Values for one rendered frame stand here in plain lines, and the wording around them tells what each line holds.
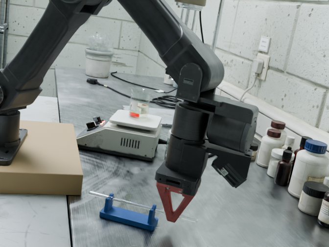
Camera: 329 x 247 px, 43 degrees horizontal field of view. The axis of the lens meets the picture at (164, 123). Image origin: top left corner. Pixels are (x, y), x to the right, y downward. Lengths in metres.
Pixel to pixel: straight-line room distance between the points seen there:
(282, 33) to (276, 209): 0.70
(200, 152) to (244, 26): 1.11
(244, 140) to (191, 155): 0.09
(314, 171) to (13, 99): 0.65
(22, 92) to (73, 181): 0.19
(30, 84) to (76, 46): 2.58
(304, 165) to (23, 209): 0.60
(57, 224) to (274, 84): 0.94
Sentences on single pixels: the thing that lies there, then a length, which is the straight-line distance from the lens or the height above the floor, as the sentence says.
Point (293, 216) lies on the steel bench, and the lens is 0.91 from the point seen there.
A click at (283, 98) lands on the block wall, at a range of 1.39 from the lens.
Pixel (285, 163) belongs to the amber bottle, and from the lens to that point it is 1.04.
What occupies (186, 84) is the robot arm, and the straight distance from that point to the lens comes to 0.62.
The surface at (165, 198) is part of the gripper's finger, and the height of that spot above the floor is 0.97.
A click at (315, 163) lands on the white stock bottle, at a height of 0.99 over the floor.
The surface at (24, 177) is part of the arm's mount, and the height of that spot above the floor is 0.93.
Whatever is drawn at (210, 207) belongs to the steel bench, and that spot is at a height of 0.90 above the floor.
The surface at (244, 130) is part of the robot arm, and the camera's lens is 0.62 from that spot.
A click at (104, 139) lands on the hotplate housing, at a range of 1.03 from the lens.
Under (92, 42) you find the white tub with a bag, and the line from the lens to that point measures 2.02.
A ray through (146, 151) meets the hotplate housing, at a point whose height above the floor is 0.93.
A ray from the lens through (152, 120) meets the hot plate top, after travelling 1.07.
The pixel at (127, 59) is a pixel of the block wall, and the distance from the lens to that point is 3.46.
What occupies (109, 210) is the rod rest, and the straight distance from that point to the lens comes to 0.76.
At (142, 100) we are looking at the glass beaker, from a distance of 1.04.
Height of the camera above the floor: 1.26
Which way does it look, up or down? 15 degrees down
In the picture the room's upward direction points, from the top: 9 degrees clockwise
